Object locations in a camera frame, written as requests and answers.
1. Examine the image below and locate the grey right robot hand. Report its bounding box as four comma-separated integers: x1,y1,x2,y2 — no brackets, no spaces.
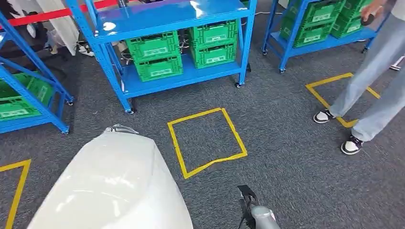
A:
237,185,259,222

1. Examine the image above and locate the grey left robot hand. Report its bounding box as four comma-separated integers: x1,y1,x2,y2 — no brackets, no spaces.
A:
105,124,140,135

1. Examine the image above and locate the white plastic body cover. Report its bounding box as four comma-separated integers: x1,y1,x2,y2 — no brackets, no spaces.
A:
27,128,194,229

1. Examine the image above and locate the green plastic crate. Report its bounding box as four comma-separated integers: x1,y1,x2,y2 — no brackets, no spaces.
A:
191,42,237,70
0,72,54,106
125,31,181,63
340,0,374,20
280,17,336,49
0,97,43,122
330,14,364,39
286,0,346,29
189,19,238,50
134,55,183,83

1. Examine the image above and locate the blue steel shelf rack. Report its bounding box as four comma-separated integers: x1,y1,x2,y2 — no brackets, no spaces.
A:
0,11,74,135
64,0,257,115
262,0,391,74

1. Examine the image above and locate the white cloth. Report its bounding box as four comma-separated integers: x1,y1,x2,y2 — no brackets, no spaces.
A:
19,0,80,57

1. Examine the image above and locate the red bar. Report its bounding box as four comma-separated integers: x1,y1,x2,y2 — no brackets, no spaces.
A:
7,0,119,28

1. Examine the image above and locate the person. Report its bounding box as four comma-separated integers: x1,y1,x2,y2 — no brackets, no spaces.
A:
313,0,405,156

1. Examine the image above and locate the black handheld device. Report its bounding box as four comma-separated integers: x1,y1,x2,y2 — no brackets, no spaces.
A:
361,12,376,27

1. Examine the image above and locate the person's hand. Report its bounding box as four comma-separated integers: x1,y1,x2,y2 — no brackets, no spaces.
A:
361,0,385,23

